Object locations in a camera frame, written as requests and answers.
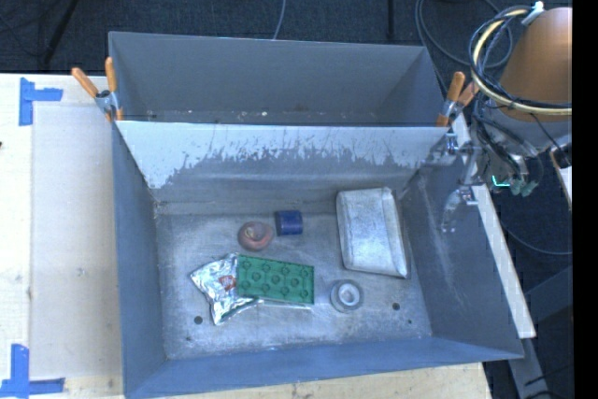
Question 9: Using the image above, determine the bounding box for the grey metal bin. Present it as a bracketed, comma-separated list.
[107, 31, 527, 399]

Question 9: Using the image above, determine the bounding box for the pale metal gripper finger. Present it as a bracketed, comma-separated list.
[440, 185, 479, 234]
[421, 138, 464, 167]

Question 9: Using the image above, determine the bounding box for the dark green flat block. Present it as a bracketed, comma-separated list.
[235, 252, 316, 307]

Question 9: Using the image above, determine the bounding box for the blue small cylinder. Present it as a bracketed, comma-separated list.
[274, 209, 306, 237]

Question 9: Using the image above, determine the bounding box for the silver foil packet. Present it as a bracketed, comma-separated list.
[189, 252, 263, 326]

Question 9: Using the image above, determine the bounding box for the black cylinder on white bracket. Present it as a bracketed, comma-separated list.
[548, 142, 573, 207]

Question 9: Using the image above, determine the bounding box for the red-brown toy doughnut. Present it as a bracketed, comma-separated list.
[236, 221, 276, 252]

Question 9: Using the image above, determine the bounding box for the pale wood board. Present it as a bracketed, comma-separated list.
[27, 100, 537, 399]

